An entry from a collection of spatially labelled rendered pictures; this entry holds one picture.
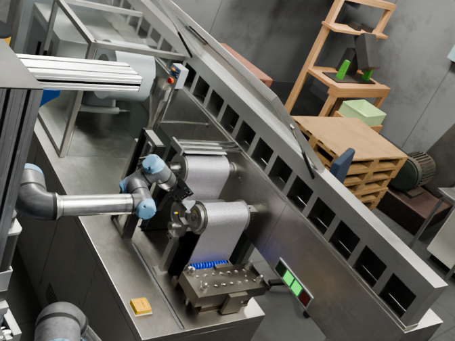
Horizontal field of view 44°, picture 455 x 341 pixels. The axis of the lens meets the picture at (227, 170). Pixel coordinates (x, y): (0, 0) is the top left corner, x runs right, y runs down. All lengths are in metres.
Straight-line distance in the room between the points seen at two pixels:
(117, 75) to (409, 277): 1.25
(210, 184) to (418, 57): 5.91
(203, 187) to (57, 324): 1.29
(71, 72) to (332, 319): 1.48
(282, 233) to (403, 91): 5.96
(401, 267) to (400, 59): 6.40
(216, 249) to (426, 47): 6.05
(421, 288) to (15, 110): 1.46
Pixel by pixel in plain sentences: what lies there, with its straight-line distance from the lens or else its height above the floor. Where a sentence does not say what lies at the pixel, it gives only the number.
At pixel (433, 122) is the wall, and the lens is 8.10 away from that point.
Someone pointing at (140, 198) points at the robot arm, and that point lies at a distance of 2.07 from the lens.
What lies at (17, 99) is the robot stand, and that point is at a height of 2.00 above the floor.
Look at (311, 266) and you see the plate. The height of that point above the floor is 1.32.
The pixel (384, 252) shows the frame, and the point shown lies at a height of 1.61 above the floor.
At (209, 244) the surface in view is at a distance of 2.56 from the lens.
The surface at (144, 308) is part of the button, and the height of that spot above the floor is 0.92.
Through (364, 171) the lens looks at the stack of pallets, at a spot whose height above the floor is 0.67.
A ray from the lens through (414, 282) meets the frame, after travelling 2.13.
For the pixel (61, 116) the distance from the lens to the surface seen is 3.26.
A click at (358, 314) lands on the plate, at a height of 1.34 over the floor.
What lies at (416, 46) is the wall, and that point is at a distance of 8.29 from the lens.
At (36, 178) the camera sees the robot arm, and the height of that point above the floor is 1.44.
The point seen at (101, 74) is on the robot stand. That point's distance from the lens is 1.48.
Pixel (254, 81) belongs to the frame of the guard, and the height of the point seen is 1.96.
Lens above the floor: 2.60
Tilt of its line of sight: 27 degrees down
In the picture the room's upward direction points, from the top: 24 degrees clockwise
